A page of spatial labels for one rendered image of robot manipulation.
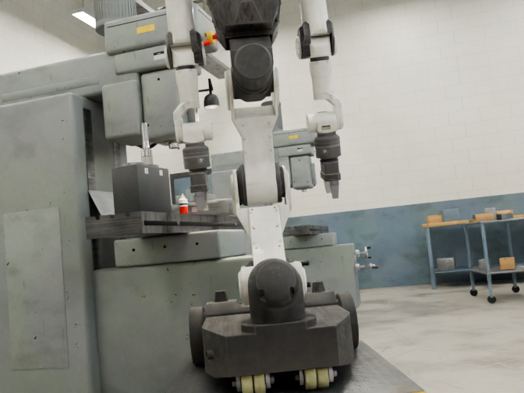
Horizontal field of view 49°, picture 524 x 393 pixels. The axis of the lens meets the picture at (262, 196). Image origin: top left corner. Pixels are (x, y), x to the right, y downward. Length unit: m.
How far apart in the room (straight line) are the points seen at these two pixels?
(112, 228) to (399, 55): 7.57
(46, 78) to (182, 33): 1.18
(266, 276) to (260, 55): 0.65
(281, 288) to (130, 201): 0.88
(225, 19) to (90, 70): 1.14
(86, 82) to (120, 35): 0.27
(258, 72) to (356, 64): 7.64
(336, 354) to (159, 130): 1.43
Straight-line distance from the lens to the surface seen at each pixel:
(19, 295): 2.83
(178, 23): 1.96
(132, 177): 2.23
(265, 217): 1.92
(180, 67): 1.94
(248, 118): 1.93
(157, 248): 2.51
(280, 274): 1.54
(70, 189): 2.67
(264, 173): 1.92
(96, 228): 2.19
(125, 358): 2.65
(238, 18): 1.85
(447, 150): 8.97
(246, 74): 1.73
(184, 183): 9.77
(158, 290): 2.53
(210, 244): 2.41
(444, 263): 8.14
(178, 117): 1.92
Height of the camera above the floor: 0.80
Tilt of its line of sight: 5 degrees up
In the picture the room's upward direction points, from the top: 5 degrees counter-clockwise
